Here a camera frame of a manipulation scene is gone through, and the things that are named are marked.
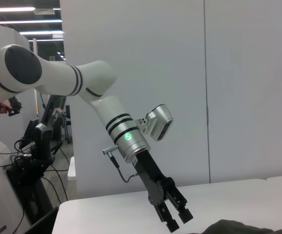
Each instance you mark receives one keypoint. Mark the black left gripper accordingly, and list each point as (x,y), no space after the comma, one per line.
(150,175)

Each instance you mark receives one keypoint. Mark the dark green printed t-shirt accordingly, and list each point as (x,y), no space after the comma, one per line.
(240,228)

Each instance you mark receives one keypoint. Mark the operator hand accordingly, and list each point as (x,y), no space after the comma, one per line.
(4,108)

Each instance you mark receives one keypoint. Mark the black office chair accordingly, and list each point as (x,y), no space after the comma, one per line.
(68,122)

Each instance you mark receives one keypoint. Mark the black handheld controller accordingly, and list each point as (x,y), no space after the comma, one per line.
(15,106)

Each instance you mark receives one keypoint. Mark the white ceiling light strip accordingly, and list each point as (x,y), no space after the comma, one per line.
(41,32)
(11,9)
(45,40)
(28,22)

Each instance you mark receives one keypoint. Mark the ceiling air vent grille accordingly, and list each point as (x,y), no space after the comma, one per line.
(47,11)

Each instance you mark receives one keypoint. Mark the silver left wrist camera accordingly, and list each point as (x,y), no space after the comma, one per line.
(159,122)

